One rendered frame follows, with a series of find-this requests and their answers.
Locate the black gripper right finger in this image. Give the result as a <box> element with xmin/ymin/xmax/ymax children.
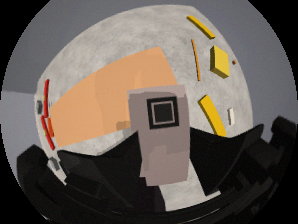
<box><xmin>189</xmin><ymin>124</ymin><xmax>265</xmax><ymax>196</ymax></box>

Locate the yellow flat bar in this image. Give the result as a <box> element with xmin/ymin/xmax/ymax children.
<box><xmin>186</xmin><ymin>15</ymin><xmax>216</xmax><ymax>40</ymax></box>
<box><xmin>197</xmin><ymin>95</ymin><xmax>227</xmax><ymax>136</ymax></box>

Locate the yellow rectangular block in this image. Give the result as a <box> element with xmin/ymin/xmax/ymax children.
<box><xmin>210</xmin><ymin>45</ymin><xmax>230</xmax><ymax>79</ymax></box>

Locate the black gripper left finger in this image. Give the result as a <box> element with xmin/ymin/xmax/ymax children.
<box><xmin>57</xmin><ymin>131</ymin><xmax>142</xmax><ymax>208</ymax></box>

